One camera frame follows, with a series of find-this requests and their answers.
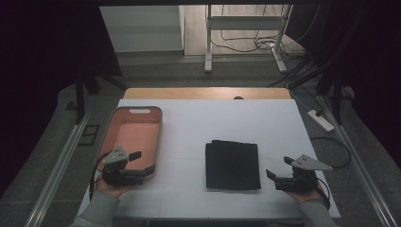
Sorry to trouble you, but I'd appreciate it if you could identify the pink plastic basket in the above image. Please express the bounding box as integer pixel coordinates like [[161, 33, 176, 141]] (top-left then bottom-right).
[[96, 105, 165, 182]]

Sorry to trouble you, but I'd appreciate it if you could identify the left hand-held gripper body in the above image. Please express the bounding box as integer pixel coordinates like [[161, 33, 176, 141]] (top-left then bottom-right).
[[101, 145, 148, 187]]

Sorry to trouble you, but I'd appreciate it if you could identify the tangle of floor cables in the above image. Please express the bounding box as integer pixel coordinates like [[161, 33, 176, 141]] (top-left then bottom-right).
[[210, 4, 320, 61]]

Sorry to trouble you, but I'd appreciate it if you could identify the black cloth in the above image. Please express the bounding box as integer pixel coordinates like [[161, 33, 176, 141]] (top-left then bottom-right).
[[204, 139, 262, 191]]

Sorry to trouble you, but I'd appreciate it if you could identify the black looped floor cable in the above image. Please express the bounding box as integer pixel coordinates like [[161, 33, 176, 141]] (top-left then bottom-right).
[[309, 136, 352, 169]]

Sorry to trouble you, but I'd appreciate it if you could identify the person's left hand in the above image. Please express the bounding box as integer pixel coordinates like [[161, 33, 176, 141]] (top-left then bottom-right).
[[95, 177, 137, 199]]

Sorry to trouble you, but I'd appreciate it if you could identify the black metal stand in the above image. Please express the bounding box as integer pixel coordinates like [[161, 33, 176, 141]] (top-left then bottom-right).
[[315, 67, 356, 126], [74, 67, 128, 125]]

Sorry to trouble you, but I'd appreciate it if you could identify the aluminium floor rail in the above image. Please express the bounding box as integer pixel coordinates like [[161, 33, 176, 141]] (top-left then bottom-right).
[[24, 113, 93, 227], [316, 94, 399, 227]]

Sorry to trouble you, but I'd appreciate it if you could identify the white metal desk frame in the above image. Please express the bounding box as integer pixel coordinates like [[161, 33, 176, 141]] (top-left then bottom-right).
[[203, 4, 293, 75]]

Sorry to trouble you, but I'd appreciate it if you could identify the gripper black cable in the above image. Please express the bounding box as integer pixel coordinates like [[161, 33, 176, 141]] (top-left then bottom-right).
[[316, 177, 332, 210], [88, 153, 110, 201]]

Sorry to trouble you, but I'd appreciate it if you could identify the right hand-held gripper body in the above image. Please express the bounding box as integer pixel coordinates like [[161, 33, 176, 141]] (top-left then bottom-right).
[[274, 153, 334, 194]]

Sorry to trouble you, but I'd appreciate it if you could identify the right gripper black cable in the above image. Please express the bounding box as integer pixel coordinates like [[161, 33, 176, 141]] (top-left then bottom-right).
[[316, 177, 332, 210]]

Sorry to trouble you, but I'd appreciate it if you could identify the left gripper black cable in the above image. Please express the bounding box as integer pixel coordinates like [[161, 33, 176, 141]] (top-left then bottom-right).
[[88, 153, 110, 201]]

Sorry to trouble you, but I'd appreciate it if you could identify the person's right hand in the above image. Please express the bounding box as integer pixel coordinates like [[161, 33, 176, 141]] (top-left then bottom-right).
[[285, 184, 326, 205]]

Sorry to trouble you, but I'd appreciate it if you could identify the white panel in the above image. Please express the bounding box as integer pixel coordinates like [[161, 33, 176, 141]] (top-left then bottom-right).
[[99, 5, 185, 54]]

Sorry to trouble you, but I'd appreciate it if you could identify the dark floor socket plate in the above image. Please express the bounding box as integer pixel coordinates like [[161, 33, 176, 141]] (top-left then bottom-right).
[[78, 124, 100, 147]]

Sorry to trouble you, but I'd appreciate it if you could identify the white power strip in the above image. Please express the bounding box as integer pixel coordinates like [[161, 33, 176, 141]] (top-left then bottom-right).
[[306, 109, 336, 132]]

